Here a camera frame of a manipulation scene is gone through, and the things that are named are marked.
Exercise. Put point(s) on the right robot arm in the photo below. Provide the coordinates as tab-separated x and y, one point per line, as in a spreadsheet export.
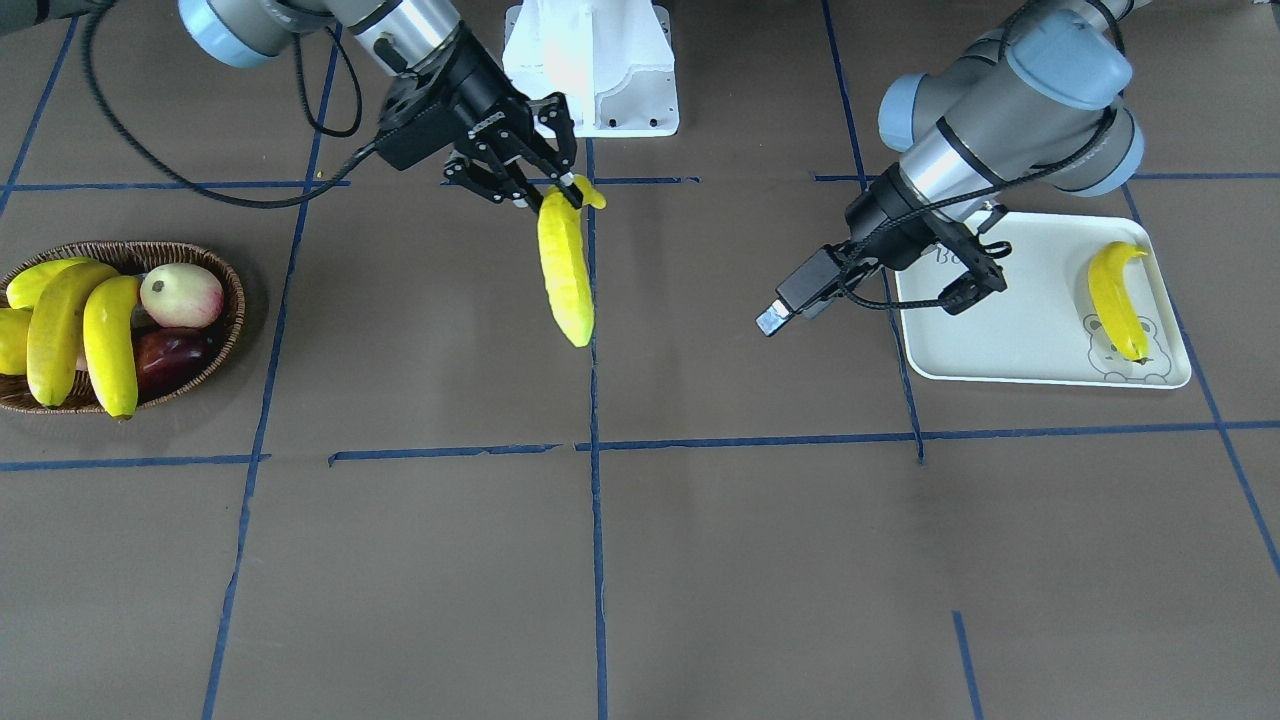
398	35

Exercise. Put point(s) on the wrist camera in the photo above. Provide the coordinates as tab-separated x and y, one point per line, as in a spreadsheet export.
789	293
419	117

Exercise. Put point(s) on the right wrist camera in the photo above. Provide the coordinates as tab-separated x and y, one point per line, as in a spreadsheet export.
419	117

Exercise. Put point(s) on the yellow banana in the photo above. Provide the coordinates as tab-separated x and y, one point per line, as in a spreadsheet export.
55	331
1112	303
565	271
108	347

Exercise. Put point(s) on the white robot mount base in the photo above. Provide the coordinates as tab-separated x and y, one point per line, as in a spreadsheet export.
612	60

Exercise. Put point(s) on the pale green pink apple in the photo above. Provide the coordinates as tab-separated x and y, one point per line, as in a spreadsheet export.
182	295

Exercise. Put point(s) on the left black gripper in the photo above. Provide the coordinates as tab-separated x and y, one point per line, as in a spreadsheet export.
893	226

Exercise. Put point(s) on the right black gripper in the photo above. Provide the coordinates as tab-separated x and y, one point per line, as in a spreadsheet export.
484	98

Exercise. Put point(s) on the brown wicker basket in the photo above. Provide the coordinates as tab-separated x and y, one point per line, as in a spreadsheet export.
136	257

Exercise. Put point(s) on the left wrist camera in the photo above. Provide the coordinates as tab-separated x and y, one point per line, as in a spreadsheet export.
789	293

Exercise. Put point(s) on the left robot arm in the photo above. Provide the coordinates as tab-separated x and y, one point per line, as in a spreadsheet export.
1038	99

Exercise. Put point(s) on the white bear tray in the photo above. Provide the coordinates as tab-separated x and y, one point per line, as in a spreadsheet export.
1043	328

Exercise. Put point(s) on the dark red apple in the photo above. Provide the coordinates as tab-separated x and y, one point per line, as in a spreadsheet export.
168	358

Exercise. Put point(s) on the yellow lemon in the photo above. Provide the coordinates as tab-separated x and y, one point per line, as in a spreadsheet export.
14	340

